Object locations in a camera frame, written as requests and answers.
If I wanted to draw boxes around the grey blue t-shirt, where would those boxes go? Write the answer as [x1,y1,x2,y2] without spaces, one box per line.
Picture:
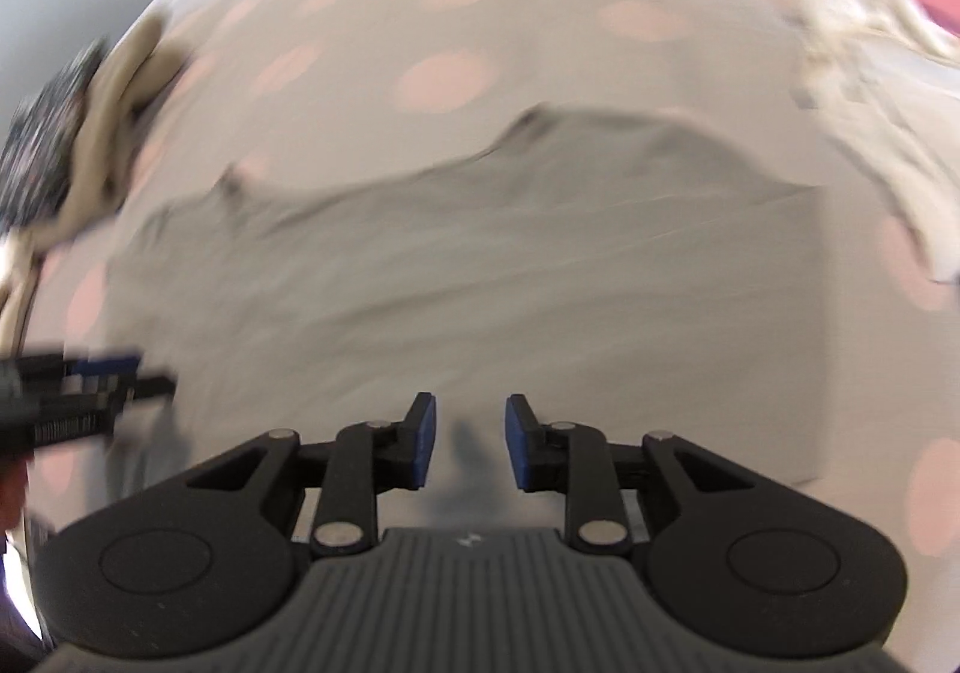
[103,106,828,527]

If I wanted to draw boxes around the person left hand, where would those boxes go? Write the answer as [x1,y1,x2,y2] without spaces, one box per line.
[0,453,32,535]

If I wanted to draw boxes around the folded floral dark garment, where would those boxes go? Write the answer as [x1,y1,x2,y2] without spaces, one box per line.
[2,40,107,235]

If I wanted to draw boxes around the folded beige fleece blanket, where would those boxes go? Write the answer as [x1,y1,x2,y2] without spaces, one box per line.
[2,12,187,353]

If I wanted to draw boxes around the grey pink dotted bedsheet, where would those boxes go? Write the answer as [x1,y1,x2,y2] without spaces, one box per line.
[25,0,958,671]

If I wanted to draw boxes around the white crumpled garment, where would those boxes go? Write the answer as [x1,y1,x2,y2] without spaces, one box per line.
[789,0,958,283]

